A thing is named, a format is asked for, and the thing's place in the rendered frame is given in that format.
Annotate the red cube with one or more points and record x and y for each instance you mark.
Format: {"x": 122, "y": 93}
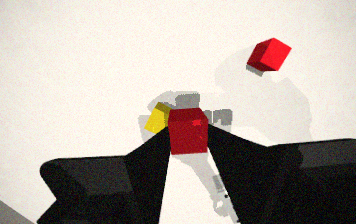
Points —
{"x": 188, "y": 130}
{"x": 269, "y": 55}

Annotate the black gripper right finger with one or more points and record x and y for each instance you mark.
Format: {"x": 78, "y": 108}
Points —
{"x": 254, "y": 174}

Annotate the yellow cube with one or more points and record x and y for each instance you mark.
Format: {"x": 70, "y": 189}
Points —
{"x": 158, "y": 118}

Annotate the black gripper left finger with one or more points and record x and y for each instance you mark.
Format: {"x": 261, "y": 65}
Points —
{"x": 139, "y": 176}

